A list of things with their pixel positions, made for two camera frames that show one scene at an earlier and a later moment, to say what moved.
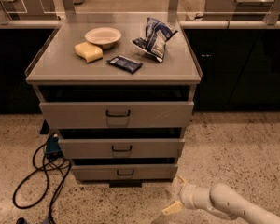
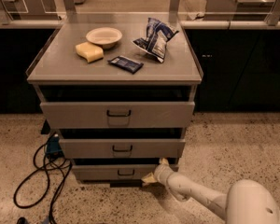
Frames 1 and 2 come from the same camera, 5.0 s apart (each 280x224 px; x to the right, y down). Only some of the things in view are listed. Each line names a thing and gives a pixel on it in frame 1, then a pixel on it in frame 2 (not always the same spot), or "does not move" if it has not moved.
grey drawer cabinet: [117, 91] does not move
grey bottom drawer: [122, 173] does not move
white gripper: [187, 195] → [161, 173]
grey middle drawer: [125, 147] does not move
